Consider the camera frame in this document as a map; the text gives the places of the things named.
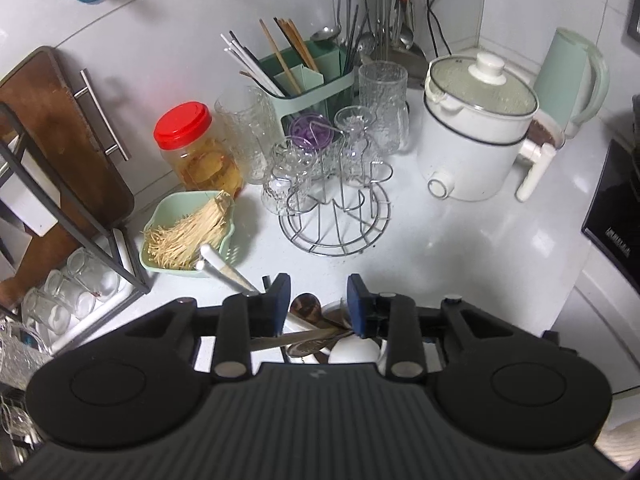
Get black power cable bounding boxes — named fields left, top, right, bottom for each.
left=425, top=0, right=456, bottom=58

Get bunch of white chopsticks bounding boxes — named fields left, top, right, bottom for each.
left=220, top=30, right=288, bottom=98

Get green utensil holder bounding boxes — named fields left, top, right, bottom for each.
left=257, top=42, right=361, bottom=133

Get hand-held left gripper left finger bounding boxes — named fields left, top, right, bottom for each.
left=125, top=273, right=292, bottom=380

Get bunch of wooden chopsticks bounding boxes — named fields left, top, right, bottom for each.
left=259, top=17, right=321, bottom=96

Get large metal spoon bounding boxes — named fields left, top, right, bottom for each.
left=286, top=332, right=351, bottom=363

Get wire glass drying rack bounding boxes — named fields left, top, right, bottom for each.
left=277, top=120, right=393, bottom=258

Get bunch of black chopsticks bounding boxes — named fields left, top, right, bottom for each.
left=340, top=5, right=361, bottom=76

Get purple round lid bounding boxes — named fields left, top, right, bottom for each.
left=289, top=114, right=333, bottom=151

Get white chopstick yellowed band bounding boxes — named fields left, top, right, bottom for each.
left=200, top=244, right=262, bottom=295

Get brown wooden spoon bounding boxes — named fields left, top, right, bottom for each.
left=291, top=294, right=324, bottom=323

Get small metal spoon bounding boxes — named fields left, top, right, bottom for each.
left=320, top=300, right=356, bottom=333

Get green plastic basket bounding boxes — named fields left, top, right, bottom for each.
left=140, top=190, right=236, bottom=278

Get bundle of pale thin sticks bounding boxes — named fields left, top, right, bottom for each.
left=144, top=195, right=233, bottom=268

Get white drip tray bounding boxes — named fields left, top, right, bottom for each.
left=45, top=227, right=143, bottom=356

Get white electric cooking pot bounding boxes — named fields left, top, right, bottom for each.
left=417, top=52, right=558, bottom=203

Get green electric kettle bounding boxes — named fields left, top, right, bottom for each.
left=527, top=27, right=611, bottom=150

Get small clear glass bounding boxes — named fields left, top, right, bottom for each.
left=44, top=270, right=96, bottom=318
left=21, top=287, right=71, bottom=336
left=65, top=249, right=121, bottom=303

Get steel ladle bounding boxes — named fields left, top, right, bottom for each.
left=309, top=0, right=351, bottom=45

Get metal table knife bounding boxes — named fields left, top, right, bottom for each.
left=249, top=329, right=353, bottom=354

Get white plastic rack holder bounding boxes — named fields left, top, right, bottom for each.
left=0, top=157, right=58, bottom=236

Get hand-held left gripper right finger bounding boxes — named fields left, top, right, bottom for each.
left=347, top=274, right=521, bottom=380

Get black induction cooker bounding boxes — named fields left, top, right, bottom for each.
left=580, top=137, right=640, bottom=281

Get black metal dish rack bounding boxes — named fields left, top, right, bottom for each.
left=0, top=102, right=152, bottom=301

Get steel bar handle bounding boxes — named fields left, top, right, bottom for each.
left=75, top=69, right=131, bottom=161

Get textured glass mug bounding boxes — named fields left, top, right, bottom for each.
left=214, top=85, right=281, bottom=183
left=357, top=61, right=411, bottom=156

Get red-lidded plastic jar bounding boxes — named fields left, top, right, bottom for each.
left=153, top=101, right=246, bottom=198

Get wooden cutting board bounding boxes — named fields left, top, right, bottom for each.
left=0, top=46, right=136, bottom=306

